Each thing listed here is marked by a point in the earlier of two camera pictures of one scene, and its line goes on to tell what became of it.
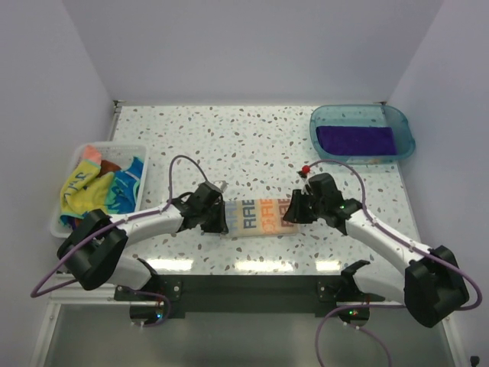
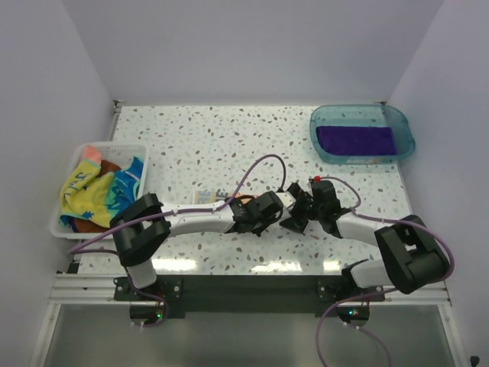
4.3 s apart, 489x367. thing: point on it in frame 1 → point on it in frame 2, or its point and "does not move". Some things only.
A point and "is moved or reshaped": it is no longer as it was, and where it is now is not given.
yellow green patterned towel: (84, 189) does not move
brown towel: (107, 167) does not move
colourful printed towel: (255, 217) is moved or reshaped
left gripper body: (212, 220) → (260, 223)
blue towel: (122, 198) does not move
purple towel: (356, 141) does not move
